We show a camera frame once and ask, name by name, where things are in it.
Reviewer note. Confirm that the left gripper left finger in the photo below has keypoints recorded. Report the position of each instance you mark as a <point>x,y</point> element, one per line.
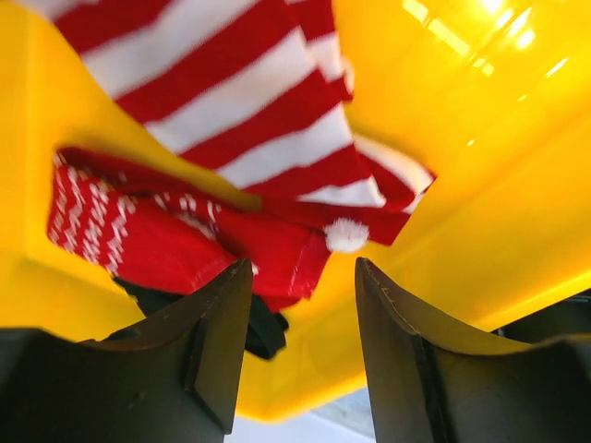
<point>172,377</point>

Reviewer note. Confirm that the yellow plastic tray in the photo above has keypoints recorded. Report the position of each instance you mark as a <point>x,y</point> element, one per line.
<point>493,98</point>

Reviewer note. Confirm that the red white striped sock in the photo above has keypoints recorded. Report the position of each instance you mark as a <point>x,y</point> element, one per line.
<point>254,91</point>

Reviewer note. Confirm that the red patterned sock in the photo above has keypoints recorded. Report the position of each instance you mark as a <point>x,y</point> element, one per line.
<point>161,233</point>

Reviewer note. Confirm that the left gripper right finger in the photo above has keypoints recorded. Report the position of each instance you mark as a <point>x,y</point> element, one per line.
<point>434,378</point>

